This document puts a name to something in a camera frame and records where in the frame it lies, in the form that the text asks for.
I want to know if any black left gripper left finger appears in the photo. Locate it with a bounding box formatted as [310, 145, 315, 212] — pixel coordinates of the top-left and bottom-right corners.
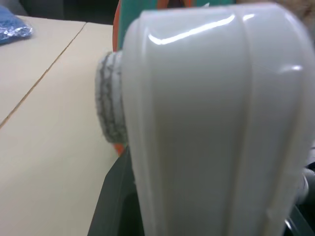
[88, 147, 145, 236]

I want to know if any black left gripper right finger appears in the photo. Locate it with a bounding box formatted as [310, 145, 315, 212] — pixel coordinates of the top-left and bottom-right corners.
[284, 144, 315, 236]

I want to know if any white glossy plastic box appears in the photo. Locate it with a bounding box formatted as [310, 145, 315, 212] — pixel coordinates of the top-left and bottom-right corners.
[121, 1, 315, 236]

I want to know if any orange and teal backpack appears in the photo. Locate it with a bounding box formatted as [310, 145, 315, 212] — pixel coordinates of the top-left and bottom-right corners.
[112, 0, 210, 158]

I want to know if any grey white fuzzy round pad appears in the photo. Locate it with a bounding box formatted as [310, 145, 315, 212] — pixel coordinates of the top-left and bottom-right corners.
[94, 50, 127, 145]

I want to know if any blue item in clear bag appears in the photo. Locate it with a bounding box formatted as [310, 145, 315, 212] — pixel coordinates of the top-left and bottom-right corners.
[0, 5, 33, 46]

